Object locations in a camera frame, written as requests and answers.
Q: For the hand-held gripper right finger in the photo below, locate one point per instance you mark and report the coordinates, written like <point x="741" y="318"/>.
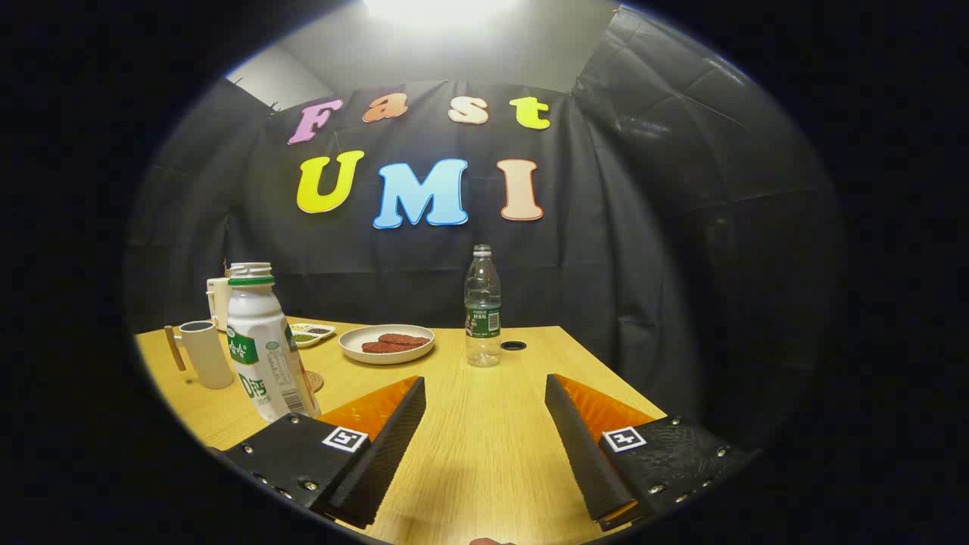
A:
<point x="587" y="454"/>

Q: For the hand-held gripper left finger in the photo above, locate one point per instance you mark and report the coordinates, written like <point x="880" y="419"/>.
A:
<point x="386" y="454"/>

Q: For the round cork coaster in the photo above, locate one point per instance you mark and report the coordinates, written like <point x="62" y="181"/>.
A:
<point x="316" y="381"/>

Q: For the white juice bottle green label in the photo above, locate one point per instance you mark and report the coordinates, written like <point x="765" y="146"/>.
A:
<point x="261" y="341"/>

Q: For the clear plastic water bottle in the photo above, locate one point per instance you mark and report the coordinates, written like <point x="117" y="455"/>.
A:
<point x="483" y="303"/>

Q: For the wooden table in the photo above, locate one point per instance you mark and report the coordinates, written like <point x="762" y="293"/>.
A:
<point x="484" y="439"/>

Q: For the white round plate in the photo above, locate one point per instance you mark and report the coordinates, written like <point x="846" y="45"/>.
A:
<point x="356" y="354"/>

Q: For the brown meat patty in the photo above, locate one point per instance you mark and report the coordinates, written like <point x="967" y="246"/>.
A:
<point x="378" y="347"/>
<point x="409" y="340"/>

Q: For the white divided condiment dish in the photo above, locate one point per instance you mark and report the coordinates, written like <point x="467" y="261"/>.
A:
<point x="306" y="335"/>

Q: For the black backdrop cloth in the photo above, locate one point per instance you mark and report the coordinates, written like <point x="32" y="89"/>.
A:
<point x="606" y="288"/>

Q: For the cream toaster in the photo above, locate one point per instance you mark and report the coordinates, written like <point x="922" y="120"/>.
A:
<point x="218" y="303"/>

